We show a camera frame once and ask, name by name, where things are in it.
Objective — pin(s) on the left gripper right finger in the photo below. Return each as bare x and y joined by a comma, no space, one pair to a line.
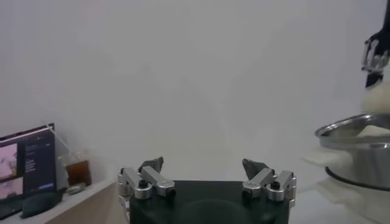
259,181

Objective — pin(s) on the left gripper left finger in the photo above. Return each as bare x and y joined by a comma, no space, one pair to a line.
152,179

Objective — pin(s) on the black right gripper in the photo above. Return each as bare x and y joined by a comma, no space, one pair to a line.
386,18

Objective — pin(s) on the white steamed baozi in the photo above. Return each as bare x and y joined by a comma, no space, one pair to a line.
376,100

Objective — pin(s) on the perforated steel steamer basket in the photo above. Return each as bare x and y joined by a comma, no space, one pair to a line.
365,164

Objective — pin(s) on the white side desk with cup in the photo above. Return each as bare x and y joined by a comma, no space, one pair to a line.
91,207

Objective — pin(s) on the iced coffee plastic cup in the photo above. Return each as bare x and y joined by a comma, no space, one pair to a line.
78,172

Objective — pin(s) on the small round grey disc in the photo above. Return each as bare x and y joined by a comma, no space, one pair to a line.
76,188

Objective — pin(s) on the black computer mouse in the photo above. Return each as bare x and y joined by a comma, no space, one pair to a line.
41,204

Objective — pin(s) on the open dark laptop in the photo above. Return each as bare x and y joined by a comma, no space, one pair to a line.
36,164

